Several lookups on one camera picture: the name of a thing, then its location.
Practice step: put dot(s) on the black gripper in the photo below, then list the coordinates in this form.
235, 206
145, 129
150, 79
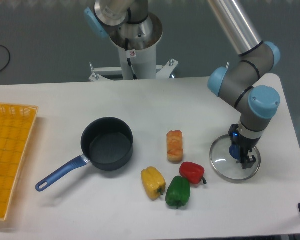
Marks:
243, 141

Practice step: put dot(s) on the glass lid blue knob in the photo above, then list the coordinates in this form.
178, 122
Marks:
225, 165

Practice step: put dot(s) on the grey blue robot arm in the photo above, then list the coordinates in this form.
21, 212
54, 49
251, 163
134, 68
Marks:
237, 86

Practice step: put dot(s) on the red toy bell pepper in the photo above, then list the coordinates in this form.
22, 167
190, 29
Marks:
193, 172

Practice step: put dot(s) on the toy bread loaf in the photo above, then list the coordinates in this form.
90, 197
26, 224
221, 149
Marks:
174, 144

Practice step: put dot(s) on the green toy bell pepper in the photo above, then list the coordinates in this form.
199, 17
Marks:
178, 193

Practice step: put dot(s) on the yellow toy bell pepper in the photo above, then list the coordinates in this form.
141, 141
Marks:
153, 182

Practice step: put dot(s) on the yellow plastic basket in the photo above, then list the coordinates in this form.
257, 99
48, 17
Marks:
16, 125

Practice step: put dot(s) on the dark saucepan blue handle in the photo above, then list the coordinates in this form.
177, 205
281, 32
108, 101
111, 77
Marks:
106, 143

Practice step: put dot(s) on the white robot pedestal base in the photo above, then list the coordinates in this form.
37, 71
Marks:
137, 51

